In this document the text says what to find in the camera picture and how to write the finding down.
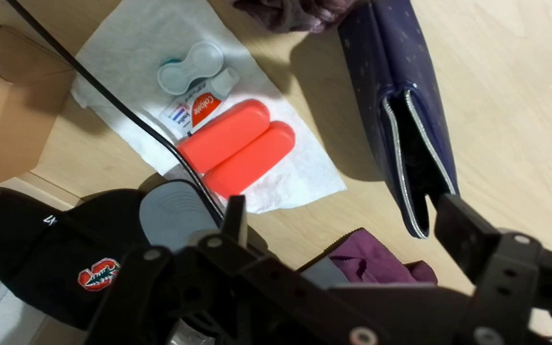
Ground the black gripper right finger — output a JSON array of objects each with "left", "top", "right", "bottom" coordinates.
[{"left": 433, "top": 194, "right": 552, "bottom": 345}]

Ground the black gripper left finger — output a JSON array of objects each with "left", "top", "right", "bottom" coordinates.
[{"left": 83, "top": 194, "right": 330, "bottom": 345}]

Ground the black cap with red logo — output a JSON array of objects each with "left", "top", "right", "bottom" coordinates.
[{"left": 0, "top": 186, "right": 148, "bottom": 333}]

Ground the purple cloth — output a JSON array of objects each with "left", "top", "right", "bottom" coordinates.
[{"left": 326, "top": 228, "right": 439, "bottom": 286}]

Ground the orange plastic case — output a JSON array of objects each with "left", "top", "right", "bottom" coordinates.
[{"left": 177, "top": 98, "right": 299, "bottom": 199}]

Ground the small white red sachet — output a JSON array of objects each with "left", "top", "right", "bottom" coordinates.
[{"left": 159, "top": 67, "right": 244, "bottom": 140}]

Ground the grey monitor stand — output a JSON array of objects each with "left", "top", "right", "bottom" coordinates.
[{"left": 297, "top": 255, "right": 355, "bottom": 291}]

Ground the pale teal lens case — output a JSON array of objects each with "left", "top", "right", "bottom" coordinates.
[{"left": 155, "top": 40, "right": 226, "bottom": 100}]

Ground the brown cardboard box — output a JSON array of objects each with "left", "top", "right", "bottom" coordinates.
[{"left": 0, "top": 23, "right": 81, "bottom": 192}]

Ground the navy dotted zipper pouch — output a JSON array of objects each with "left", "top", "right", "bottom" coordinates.
[{"left": 336, "top": 0, "right": 462, "bottom": 240}]

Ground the maroon hair scrunchie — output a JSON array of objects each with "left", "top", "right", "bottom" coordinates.
[{"left": 234, "top": 0, "right": 361, "bottom": 34}]

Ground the black desk cable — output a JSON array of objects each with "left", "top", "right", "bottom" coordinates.
[{"left": 6, "top": 0, "right": 234, "bottom": 222}]

